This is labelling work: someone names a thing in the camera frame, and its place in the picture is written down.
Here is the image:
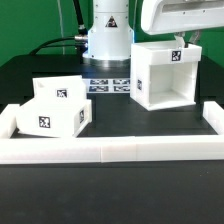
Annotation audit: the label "white U-shaped boundary frame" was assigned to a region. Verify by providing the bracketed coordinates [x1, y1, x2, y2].
[0, 101, 224, 164]

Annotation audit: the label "white front drawer tray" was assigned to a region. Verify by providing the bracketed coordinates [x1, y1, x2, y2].
[16, 99, 92, 138]

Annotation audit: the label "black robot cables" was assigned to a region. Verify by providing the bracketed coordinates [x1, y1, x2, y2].
[29, 0, 89, 56]

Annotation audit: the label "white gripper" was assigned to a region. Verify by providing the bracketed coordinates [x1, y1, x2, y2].
[141, 0, 224, 47]

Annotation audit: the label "paper sheet with markers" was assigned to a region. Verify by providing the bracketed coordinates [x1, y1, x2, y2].
[84, 78, 130, 94]

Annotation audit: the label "white drawer cabinet box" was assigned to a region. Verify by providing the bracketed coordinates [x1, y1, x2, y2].
[130, 41, 202, 111]

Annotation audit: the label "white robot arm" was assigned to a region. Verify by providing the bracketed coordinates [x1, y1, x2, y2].
[83, 0, 224, 67]

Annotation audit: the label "white drawer tray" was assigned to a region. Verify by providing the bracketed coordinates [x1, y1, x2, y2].
[16, 99, 92, 138]
[33, 75, 87, 100]

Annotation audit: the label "white rear drawer tray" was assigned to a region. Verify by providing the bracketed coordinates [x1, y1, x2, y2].
[33, 75, 87, 100]

